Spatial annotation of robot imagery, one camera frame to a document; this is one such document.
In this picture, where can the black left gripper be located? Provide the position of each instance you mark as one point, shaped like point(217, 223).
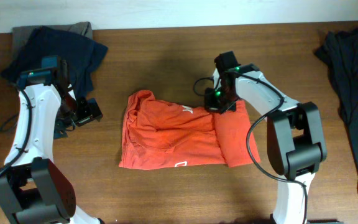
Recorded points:
point(90, 111)

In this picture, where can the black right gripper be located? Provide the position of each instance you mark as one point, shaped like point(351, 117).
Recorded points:
point(210, 104)

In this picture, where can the navy garment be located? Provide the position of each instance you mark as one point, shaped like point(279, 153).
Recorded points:
point(82, 55)

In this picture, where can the red soccer t-shirt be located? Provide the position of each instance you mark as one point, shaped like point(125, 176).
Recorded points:
point(158, 134)

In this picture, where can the grey garment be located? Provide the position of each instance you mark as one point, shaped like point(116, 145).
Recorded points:
point(20, 35)

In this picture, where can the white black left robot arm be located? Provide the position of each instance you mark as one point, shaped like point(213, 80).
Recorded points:
point(32, 188)

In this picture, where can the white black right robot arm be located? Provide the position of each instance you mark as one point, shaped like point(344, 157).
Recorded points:
point(295, 138)

